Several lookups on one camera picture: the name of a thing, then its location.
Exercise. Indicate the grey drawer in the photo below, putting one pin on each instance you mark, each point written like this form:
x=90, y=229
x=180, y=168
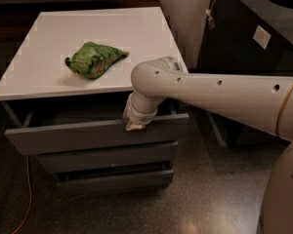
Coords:
x=84, y=123
x=116, y=179
x=108, y=157

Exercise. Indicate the grey top drawer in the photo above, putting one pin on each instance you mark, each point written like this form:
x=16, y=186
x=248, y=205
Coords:
x=84, y=123

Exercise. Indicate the green snack bag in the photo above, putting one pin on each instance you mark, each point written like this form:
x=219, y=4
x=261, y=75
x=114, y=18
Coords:
x=92, y=60

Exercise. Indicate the black bin cabinet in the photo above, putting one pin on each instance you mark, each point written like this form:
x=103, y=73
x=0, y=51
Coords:
x=229, y=48

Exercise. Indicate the white-topped grey drawer cabinet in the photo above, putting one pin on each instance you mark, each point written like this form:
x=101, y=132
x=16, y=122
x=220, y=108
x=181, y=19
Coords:
x=19, y=99

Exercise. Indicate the grey middle drawer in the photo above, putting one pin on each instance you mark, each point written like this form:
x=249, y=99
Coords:
x=108, y=157

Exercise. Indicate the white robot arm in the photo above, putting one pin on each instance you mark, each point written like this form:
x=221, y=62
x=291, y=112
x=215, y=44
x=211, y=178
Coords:
x=264, y=103

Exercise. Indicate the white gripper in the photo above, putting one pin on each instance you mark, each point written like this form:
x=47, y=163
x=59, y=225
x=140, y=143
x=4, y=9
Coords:
x=136, y=116

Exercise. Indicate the grey bottom drawer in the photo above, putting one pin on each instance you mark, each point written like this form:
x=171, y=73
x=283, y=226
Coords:
x=116, y=179

